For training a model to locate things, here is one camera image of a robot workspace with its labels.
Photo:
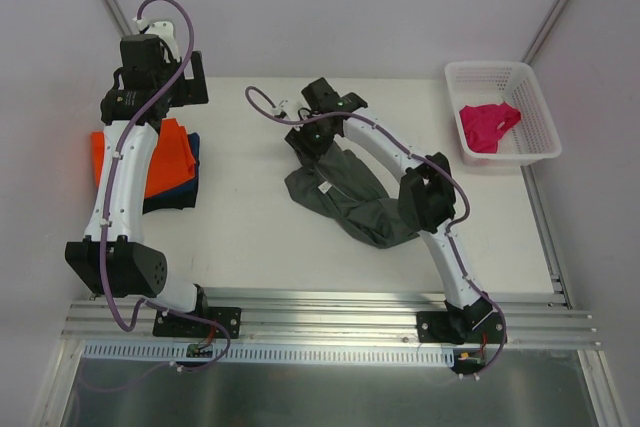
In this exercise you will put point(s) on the grey t shirt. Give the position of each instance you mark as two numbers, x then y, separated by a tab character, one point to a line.
340	186

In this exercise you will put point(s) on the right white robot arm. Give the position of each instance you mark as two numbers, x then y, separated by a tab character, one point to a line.
430	202

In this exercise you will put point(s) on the navy folded t shirt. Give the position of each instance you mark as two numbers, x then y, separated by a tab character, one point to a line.
184	195

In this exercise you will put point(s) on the white slotted cable duct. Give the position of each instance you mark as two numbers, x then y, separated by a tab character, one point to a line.
270	354

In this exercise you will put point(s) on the aluminium mounting rail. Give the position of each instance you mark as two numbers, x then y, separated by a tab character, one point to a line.
533	321

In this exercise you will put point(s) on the orange folded t shirt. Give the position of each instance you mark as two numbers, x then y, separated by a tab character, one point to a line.
167	157

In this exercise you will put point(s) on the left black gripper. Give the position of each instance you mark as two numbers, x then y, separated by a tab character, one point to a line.
195	78

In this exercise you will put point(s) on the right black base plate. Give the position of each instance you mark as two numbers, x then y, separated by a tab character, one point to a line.
444	327

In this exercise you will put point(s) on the white plastic basket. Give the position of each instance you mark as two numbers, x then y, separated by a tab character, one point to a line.
475	83

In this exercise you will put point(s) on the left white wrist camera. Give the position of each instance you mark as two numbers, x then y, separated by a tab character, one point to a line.
164	29

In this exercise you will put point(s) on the magenta t shirt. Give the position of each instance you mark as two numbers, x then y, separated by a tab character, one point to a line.
484	126

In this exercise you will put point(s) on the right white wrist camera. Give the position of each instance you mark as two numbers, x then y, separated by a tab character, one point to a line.
293	112

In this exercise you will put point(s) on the right aluminium frame post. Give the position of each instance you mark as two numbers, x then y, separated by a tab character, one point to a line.
544	32

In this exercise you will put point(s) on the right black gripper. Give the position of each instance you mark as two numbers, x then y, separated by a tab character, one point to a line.
300	140

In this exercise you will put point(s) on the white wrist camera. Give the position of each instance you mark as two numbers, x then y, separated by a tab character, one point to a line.
164	29
293	112

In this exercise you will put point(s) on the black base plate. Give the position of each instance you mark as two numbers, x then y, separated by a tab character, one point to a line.
444	327
175	326

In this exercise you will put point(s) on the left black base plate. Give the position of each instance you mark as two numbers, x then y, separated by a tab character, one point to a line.
175	326

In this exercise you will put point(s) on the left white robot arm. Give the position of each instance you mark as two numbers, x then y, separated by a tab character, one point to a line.
112	258

